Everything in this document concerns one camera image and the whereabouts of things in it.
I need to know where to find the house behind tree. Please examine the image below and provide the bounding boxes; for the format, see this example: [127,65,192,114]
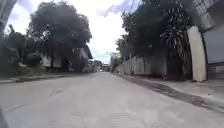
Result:
[39,45,95,73]

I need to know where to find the grey concrete road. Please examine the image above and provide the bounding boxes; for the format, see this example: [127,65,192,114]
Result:
[0,71,224,128]

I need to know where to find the row of trees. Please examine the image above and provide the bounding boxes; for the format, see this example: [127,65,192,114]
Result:
[114,0,201,81]

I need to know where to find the large dark tree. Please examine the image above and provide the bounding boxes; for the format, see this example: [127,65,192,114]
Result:
[26,0,94,71]

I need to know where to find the overgrown roadside verge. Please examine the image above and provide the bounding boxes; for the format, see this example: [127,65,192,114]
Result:
[0,71,96,85]

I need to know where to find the white concrete pillar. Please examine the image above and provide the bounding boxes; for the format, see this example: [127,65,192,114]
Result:
[186,25,208,83]

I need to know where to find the grey concrete pavement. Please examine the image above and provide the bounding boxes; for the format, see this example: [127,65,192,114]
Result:
[114,73,224,113]

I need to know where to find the bushes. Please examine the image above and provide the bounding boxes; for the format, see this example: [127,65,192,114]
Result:
[0,24,44,76]

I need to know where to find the grey metal gate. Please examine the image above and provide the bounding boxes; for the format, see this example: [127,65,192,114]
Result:
[202,27,224,81]

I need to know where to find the grey block building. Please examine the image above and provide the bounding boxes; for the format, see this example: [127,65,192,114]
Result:
[191,0,224,33]

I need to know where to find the weathered grey wall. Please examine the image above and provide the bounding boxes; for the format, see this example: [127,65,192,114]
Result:
[114,54,168,80]

